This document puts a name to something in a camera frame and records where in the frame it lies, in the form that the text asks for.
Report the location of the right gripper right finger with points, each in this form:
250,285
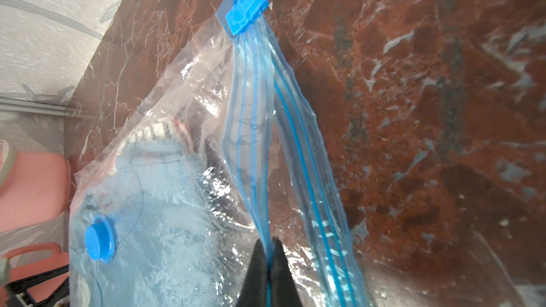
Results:
283,289

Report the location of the blue vacuum valve cap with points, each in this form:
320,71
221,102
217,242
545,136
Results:
100,240

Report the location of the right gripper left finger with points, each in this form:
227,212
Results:
255,285

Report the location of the blue zipper slider clip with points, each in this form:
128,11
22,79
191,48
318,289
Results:
243,13

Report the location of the pink bucket with lid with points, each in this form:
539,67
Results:
35,187

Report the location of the clear plastic vacuum bag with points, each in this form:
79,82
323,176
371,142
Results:
239,98

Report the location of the blue tank top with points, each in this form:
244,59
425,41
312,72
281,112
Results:
183,236

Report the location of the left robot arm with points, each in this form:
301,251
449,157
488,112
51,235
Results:
49,288

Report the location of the black white striped garment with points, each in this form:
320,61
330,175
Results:
164,129

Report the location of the pink watering can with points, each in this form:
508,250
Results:
56,258

